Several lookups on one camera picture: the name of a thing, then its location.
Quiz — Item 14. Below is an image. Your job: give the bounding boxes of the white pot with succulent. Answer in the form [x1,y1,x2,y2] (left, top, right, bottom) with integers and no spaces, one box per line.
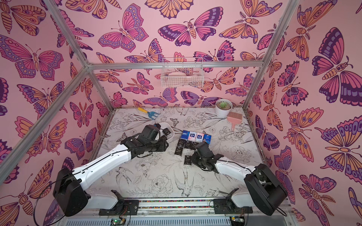
[216,99,233,118]

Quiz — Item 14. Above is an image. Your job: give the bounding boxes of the blue cartoon tissue pack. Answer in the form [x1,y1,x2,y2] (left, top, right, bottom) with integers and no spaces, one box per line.
[203,134,212,144]

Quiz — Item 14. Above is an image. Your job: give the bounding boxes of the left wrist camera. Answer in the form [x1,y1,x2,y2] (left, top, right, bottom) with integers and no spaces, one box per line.
[137,125,160,143]

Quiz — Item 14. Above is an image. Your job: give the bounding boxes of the pink brush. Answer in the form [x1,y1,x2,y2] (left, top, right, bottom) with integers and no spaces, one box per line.
[227,112,243,131]

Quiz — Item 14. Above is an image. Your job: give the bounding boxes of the black Face tissue pack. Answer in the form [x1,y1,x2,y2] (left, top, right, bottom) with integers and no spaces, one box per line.
[191,142,198,150]
[163,128,171,137]
[177,138,186,148]
[174,146,183,156]
[184,141,192,149]
[184,155,192,166]

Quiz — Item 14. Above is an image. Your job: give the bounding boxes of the light pink tissue pack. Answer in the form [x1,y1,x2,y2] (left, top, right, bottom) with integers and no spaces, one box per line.
[195,132,204,143]

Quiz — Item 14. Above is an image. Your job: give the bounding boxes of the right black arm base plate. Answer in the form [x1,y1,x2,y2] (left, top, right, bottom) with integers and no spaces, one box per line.
[213,198,253,215]

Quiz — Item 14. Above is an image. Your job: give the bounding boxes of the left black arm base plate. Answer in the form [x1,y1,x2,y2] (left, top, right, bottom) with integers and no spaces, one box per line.
[99,200,140,216]

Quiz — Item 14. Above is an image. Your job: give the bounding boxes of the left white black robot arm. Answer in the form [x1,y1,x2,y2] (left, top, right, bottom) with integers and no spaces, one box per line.
[53,122,175,217]

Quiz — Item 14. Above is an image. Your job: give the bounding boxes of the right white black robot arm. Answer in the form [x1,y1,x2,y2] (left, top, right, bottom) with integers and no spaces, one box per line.
[191,142,288,216]

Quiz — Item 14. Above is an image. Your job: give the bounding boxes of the white wire wall basket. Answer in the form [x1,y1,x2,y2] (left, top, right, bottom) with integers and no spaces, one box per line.
[159,57,205,89]

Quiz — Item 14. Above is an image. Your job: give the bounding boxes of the blue pocket tissue pack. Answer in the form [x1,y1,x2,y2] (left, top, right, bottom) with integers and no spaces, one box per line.
[181,130,189,140]

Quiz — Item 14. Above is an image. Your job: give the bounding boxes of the blue yellow garden fork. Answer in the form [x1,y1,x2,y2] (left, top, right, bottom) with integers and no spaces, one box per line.
[137,107,160,120]

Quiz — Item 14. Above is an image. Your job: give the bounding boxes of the white plastic storage box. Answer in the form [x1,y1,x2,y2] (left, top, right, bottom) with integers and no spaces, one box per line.
[155,122,175,143]

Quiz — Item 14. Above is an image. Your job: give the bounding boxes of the pink white tissue pack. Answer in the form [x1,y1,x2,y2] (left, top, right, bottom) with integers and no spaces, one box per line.
[188,131,198,142]

